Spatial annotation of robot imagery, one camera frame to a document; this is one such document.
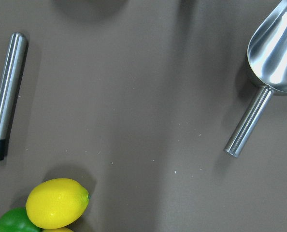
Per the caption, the steel muddler black tip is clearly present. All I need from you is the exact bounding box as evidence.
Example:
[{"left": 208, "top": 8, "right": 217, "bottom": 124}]
[{"left": 0, "top": 32, "right": 28, "bottom": 161}]

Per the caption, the yellow lemon lower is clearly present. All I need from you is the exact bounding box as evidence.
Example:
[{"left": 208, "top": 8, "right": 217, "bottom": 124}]
[{"left": 26, "top": 178, "right": 90, "bottom": 229}]

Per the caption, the yellow lemon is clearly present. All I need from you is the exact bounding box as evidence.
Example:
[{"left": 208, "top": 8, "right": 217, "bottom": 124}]
[
  {"left": 42, "top": 227, "right": 74, "bottom": 232},
  {"left": 26, "top": 178, "right": 90, "bottom": 229}
]

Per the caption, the yellow lemon upper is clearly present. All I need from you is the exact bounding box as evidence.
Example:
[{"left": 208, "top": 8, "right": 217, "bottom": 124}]
[{"left": 42, "top": 227, "right": 74, "bottom": 232}]

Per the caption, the green lime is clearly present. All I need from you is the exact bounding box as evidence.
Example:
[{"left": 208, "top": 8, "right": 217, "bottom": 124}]
[{"left": 0, "top": 207, "right": 42, "bottom": 232}]

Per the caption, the steel ice scoop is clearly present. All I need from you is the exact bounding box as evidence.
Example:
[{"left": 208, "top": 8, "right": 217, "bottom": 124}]
[{"left": 224, "top": 0, "right": 287, "bottom": 158}]

